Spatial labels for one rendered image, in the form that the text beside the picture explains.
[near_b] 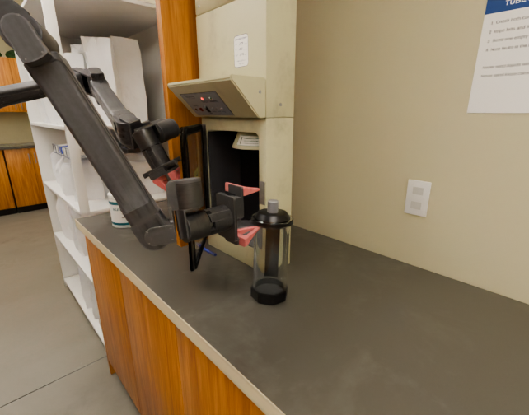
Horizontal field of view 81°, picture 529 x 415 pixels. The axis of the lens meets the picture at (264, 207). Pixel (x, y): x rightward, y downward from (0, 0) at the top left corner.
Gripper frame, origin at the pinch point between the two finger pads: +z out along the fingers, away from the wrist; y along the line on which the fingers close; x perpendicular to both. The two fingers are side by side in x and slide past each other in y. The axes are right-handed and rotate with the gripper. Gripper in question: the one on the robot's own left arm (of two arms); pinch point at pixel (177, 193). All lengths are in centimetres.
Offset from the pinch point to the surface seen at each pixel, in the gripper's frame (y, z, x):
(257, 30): -39.2, -28.8, -0.3
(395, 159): -66, 22, -13
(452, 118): -81, 14, -2
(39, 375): 141, 67, -56
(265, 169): -26.3, 4.1, 2.0
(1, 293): 219, 31, -143
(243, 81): -30.6, -18.7, 7.1
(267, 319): -11.9, 34.0, 24.0
